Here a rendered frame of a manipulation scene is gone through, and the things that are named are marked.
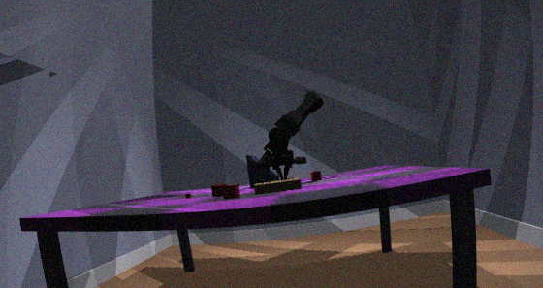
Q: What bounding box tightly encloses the red cube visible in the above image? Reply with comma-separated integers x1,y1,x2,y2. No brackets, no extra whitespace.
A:
222,184,240,199
310,170,322,181
211,184,227,197

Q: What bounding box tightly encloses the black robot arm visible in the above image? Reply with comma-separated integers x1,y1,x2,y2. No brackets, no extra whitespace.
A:
257,91,324,165

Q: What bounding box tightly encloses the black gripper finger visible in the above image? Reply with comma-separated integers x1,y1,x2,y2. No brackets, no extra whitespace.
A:
273,168,283,180
284,167,292,179

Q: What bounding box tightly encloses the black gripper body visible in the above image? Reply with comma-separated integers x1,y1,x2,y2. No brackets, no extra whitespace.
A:
257,144,307,170

